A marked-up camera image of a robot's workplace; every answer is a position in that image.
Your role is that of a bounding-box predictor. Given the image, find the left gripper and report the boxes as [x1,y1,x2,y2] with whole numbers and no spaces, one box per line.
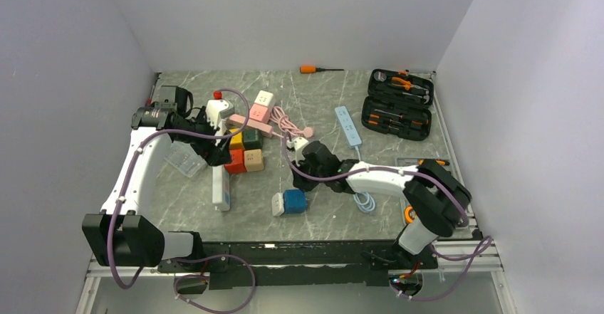
[175,107,232,166]

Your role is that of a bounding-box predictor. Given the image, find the clear plastic parts box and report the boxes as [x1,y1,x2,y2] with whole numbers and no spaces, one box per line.
[165,141,207,178]

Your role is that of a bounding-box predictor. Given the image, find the blue cube socket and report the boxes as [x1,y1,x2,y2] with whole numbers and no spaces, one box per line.
[283,189,308,214]

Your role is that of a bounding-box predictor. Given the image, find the light blue power strip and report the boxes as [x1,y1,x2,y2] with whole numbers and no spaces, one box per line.
[334,106,362,149]

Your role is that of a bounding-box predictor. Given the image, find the pink cable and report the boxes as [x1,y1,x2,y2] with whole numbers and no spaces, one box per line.
[269,105,316,140]

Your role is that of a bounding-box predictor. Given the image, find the pink power strip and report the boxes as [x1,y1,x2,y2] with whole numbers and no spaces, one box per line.
[226,114,275,137]

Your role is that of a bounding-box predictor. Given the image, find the white cube socket small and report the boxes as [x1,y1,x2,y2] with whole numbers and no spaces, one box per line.
[271,192,285,217]

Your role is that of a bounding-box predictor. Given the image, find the white long power strip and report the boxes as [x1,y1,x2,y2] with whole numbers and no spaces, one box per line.
[211,118,232,212]

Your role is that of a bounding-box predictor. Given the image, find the black tool case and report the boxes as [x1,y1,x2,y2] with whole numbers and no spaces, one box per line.
[361,68,434,141]

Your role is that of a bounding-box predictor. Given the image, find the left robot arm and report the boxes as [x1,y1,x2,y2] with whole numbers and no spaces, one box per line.
[82,86,234,271]

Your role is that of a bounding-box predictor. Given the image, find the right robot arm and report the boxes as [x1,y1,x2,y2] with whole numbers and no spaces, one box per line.
[282,137,472,268]

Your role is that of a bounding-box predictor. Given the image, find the beige cube socket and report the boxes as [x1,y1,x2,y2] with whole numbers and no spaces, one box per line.
[244,149,264,172]

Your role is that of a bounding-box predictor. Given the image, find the dark green cube socket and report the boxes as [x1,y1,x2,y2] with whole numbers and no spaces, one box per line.
[242,129,263,150]

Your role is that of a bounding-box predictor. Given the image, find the yellow cube socket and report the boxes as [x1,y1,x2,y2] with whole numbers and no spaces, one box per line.
[229,132,245,150]

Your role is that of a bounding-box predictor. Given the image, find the pink cube socket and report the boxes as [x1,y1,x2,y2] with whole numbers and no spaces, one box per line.
[249,103,271,124]

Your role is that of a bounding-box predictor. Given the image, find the red cube socket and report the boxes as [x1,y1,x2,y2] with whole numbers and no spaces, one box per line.
[224,149,246,174]

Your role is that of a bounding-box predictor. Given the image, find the white cube socket top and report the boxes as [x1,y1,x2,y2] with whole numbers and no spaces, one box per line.
[254,90,276,110]

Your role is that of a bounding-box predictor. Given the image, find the red blue pen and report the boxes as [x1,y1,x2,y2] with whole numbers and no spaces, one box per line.
[145,88,154,106]

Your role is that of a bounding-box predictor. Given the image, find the orange tape measure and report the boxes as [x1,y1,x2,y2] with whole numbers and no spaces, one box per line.
[403,206,416,224]

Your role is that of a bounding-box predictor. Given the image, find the orange pliers in black case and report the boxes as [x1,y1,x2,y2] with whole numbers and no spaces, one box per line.
[390,77,412,90]

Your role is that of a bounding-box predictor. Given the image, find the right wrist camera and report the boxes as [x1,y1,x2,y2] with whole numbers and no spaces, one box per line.
[286,137,309,162]

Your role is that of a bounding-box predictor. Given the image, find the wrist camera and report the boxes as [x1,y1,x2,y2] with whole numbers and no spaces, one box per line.
[205,90,235,129]
[286,137,309,162]

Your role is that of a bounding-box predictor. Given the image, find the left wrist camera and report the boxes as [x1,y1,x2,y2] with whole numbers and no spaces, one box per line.
[205,90,235,129]

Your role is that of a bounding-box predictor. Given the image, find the orange handled screwdriver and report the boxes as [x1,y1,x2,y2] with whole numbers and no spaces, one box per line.
[299,66,344,74]

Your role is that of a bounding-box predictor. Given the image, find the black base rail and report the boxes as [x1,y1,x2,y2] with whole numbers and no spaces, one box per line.
[157,239,438,290]

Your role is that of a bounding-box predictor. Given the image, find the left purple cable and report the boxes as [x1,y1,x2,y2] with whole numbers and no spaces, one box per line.
[105,88,256,314]

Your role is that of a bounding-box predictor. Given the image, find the purple cable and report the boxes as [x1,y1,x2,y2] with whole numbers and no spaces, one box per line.
[105,88,256,314]
[281,130,494,303]

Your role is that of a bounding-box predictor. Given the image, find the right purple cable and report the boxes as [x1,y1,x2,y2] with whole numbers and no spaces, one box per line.
[281,130,494,303]

